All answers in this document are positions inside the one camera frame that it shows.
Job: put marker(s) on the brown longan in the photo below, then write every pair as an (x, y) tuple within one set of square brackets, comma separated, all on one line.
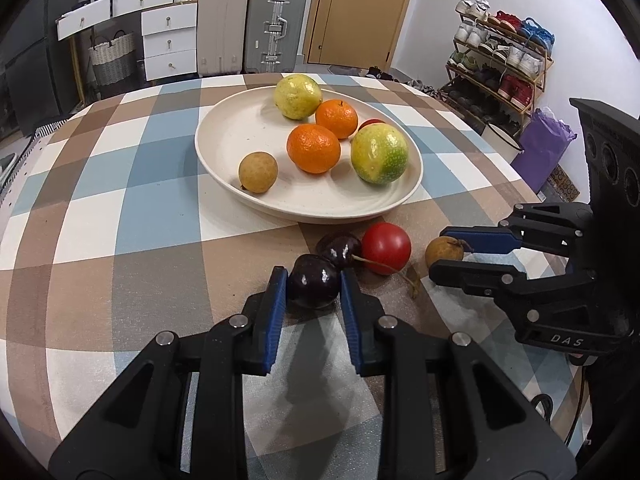
[(257, 172), (442, 255)]

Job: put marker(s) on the pale yellow citrus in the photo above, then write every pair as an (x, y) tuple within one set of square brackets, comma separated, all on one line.
[(297, 96)]

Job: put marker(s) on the silver suitcase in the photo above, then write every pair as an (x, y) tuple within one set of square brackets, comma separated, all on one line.
[(275, 25)]

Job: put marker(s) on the green speckled yellow citrus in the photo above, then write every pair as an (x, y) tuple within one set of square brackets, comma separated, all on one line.
[(379, 155)]

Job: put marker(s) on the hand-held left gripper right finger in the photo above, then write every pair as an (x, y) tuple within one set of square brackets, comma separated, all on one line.
[(350, 320)]

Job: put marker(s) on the white bucket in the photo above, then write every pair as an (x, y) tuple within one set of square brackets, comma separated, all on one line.
[(500, 142)]

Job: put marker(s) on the black refrigerator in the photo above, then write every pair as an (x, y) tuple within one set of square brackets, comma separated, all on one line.
[(35, 85)]

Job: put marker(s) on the purple bag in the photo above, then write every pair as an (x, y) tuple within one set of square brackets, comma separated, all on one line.
[(542, 152)]

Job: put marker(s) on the wooden shoe rack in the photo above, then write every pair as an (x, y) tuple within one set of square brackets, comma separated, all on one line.
[(547, 62)]

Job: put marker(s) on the dotted rug with striped border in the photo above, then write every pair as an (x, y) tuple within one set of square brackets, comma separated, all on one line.
[(42, 129)]

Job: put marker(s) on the patterned doormat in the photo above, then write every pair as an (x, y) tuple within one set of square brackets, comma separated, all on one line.
[(562, 184)]

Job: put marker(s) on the rows of shoes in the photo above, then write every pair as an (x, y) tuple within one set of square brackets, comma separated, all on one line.
[(500, 55)]

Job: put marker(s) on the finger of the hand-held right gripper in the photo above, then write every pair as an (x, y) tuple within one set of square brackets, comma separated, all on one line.
[(480, 239), (475, 277)]

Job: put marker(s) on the pile of floor shoes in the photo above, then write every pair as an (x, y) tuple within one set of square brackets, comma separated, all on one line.
[(400, 80)]

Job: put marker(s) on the beige suitcase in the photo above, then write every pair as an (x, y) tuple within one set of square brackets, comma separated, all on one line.
[(222, 25)]

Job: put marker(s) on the cream round plate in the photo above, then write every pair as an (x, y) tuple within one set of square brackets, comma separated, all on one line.
[(235, 125)]

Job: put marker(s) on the white drawer chest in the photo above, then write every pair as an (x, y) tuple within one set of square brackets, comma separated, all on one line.
[(169, 42)]

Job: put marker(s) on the red tomato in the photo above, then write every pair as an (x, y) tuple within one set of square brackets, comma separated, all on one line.
[(372, 124), (386, 247)]

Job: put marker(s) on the wooden door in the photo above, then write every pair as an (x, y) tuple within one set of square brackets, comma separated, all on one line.
[(360, 20)]

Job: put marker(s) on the woven laundry basket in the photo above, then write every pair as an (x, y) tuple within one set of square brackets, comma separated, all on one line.
[(112, 60)]

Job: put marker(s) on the checkered tablecloth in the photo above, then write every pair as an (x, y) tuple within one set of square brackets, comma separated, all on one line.
[(125, 210)]

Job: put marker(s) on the orange mandarin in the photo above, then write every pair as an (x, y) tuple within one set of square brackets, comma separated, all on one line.
[(336, 119), (313, 148)]

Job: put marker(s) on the dark cherry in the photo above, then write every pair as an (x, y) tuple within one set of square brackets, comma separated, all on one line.
[(342, 250), (314, 280)]

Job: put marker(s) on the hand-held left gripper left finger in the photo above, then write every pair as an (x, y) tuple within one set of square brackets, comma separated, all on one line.
[(275, 310)]

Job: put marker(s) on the white desk with drawers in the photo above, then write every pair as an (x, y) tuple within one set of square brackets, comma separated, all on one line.
[(140, 0)]

